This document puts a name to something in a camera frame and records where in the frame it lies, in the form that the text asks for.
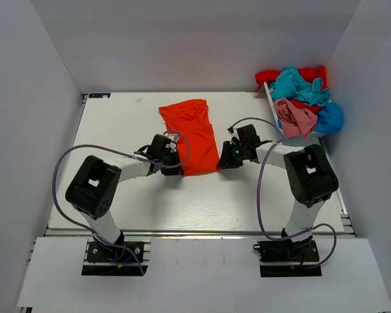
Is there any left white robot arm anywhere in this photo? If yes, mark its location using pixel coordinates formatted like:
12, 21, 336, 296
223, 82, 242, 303
65, 131, 189, 260

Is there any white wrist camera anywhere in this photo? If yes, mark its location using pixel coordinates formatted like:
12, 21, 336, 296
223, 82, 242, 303
227, 127, 239, 139
166, 134, 179, 152

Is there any orange t-shirt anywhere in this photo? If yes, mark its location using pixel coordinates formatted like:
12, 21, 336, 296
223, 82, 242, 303
158, 99, 219, 176

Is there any blue t-shirt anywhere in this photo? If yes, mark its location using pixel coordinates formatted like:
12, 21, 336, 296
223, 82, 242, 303
315, 102, 343, 134

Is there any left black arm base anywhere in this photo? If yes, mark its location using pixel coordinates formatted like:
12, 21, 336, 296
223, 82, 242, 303
81, 240, 151, 276

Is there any teal t-shirt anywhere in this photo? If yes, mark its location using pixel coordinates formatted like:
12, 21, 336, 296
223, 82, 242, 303
270, 68, 331, 107

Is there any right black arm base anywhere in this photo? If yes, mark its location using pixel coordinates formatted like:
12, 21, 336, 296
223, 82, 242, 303
252, 237, 322, 278

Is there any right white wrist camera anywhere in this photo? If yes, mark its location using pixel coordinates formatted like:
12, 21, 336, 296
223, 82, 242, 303
227, 127, 239, 139

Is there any blue table sticker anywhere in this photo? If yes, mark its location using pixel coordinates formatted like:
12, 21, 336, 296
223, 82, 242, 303
88, 93, 111, 98

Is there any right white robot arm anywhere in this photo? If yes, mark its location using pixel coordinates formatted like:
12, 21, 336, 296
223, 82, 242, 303
216, 124, 339, 260

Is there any pink t-shirt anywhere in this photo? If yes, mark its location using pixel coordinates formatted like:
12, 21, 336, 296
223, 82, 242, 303
274, 98, 317, 139

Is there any red t-shirt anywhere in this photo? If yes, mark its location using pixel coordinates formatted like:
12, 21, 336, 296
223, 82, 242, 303
255, 67, 329, 113

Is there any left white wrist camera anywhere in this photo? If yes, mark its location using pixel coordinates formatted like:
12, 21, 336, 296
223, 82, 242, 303
166, 134, 179, 152

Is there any aluminium table rail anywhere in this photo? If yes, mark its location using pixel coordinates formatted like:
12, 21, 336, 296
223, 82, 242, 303
44, 228, 358, 239

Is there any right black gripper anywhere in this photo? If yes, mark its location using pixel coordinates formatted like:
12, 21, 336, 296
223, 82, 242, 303
217, 141, 248, 169

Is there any white laundry basket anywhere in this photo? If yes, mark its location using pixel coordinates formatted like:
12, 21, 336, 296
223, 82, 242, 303
262, 83, 324, 139

